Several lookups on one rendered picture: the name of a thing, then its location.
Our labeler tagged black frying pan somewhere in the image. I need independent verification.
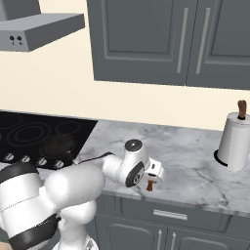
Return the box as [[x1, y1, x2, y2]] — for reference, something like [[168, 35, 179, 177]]
[[41, 133, 115, 165]]

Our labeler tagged silver base cupboard handle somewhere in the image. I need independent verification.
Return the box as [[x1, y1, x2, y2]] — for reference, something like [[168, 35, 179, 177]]
[[170, 231, 178, 250], [156, 229, 163, 250]]

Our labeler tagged grey wall cupboard door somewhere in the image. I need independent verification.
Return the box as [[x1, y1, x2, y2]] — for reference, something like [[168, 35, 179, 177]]
[[86, 0, 198, 87], [186, 0, 250, 91]]

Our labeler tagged black hob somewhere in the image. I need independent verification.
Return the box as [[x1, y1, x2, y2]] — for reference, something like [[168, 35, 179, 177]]
[[0, 109, 99, 171]]

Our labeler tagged silver drawer handle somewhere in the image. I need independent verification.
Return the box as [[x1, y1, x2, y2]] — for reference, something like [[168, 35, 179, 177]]
[[152, 209, 188, 222]]

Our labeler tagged silver wall cupboard handle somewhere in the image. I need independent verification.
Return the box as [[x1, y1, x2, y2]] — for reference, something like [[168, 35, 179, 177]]
[[194, 7, 211, 75], [176, 7, 189, 74]]

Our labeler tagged grey range hood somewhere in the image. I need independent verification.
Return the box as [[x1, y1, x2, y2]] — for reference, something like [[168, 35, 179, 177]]
[[0, 0, 86, 54]]

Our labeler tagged white paper towel roll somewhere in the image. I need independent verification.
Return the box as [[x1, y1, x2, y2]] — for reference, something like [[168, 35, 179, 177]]
[[217, 111, 250, 173]]

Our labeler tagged black and brown towel holder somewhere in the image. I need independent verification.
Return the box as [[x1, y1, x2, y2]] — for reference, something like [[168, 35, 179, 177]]
[[213, 99, 250, 168]]

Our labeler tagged grey base cupboard door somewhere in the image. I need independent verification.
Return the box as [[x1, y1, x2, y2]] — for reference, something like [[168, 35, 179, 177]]
[[94, 214, 168, 250], [165, 225, 250, 250]]

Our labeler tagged grey drawer front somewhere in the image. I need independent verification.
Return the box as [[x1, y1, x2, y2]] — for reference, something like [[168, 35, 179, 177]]
[[118, 195, 233, 234]]

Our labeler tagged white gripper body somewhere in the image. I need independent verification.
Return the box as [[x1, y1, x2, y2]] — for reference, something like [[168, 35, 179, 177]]
[[145, 166, 167, 184]]

